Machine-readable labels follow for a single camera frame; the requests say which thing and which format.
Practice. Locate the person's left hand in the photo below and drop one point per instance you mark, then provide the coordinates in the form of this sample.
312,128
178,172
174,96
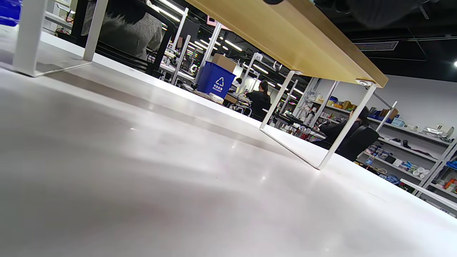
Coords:
375,12

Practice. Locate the wooden tabletop organizer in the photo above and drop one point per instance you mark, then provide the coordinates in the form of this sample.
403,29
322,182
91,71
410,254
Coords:
285,35

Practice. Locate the clear plastic storage box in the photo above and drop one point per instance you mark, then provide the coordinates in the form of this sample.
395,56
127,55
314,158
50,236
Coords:
9,14

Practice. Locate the brown cardboard box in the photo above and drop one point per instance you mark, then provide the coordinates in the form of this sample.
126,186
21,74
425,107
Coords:
225,62

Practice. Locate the black office chair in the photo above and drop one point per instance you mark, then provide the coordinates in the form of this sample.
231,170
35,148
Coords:
121,59
360,141

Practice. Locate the metal shelving unit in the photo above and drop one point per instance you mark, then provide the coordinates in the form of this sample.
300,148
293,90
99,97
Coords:
407,146

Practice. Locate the blue recycling bin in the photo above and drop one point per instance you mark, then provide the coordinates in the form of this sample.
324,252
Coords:
216,80

